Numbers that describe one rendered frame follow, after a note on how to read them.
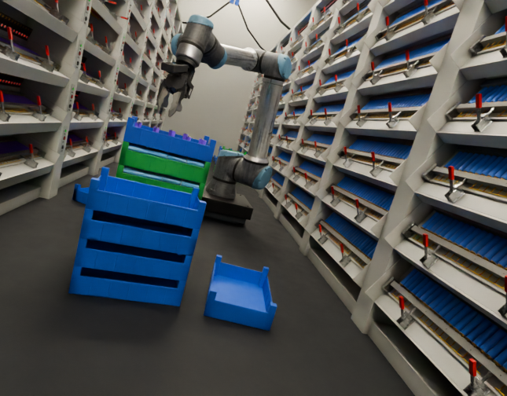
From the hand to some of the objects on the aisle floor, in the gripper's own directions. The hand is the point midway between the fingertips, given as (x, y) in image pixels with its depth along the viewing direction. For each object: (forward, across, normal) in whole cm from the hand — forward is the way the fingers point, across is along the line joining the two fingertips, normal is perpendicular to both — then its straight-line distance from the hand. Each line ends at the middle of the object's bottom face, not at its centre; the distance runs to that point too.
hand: (164, 111), depth 122 cm
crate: (+41, +39, -51) cm, 76 cm away
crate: (+52, -44, -9) cm, 69 cm away
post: (+30, +96, -94) cm, 138 cm away
